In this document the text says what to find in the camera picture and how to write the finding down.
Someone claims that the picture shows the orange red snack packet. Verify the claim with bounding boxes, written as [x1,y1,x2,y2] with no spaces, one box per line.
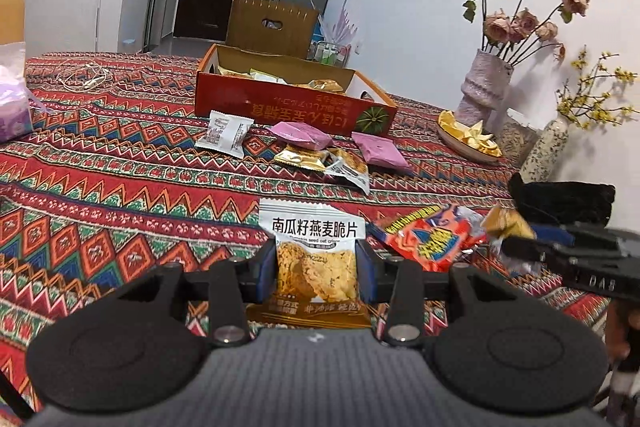
[367,204,488,272]

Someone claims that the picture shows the white pumpkin seed crisp packet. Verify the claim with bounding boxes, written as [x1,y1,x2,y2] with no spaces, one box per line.
[247,198,371,329]

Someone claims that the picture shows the pink snack packet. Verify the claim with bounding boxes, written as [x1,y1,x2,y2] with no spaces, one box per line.
[270,121,333,152]
[352,132,410,172]

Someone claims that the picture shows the speckled white vase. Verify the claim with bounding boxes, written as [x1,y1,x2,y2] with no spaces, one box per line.
[520,115,570,183]

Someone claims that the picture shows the glass jar of seeds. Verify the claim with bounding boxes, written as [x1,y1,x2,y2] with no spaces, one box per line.
[498,108,542,168]

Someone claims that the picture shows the yellow flower branches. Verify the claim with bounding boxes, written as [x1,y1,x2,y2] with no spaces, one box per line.
[556,46,639,130]

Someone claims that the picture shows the patterned red tablecloth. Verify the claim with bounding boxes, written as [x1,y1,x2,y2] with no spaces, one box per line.
[1,52,602,426]

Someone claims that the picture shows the plate of gold wrappers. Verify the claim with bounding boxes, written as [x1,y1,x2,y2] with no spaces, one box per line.
[437,110,503,164]

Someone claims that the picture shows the pink textured vase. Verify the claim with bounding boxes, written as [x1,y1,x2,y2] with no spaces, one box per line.
[454,50,513,127]

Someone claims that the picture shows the white gold snack packet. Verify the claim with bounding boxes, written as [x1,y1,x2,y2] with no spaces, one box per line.
[324,147,370,196]

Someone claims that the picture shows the dried pink rose bouquet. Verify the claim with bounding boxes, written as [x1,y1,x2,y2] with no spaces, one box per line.
[462,0,591,66]

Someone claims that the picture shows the purple plastic bag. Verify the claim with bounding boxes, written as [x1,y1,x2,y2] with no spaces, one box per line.
[0,41,49,143]

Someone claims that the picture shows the clear plastic wrapper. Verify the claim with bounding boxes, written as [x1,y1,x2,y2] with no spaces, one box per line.
[55,62,115,94]

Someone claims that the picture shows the red cardboard snack box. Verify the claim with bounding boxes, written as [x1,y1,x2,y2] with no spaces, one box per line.
[194,44,397,135]

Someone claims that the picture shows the brown wooden chair back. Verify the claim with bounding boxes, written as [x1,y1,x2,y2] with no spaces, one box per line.
[226,0,319,60]

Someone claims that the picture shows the wire basket of items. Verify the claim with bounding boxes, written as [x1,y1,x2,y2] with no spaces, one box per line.
[307,41,352,68]

